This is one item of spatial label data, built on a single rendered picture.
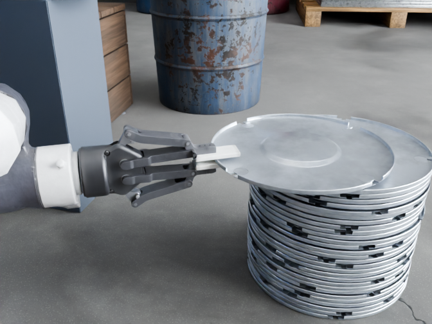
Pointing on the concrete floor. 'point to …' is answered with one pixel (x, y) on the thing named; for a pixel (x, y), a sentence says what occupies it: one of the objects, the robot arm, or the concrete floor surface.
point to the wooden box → (116, 57)
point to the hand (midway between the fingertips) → (215, 157)
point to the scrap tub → (209, 54)
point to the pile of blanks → (333, 248)
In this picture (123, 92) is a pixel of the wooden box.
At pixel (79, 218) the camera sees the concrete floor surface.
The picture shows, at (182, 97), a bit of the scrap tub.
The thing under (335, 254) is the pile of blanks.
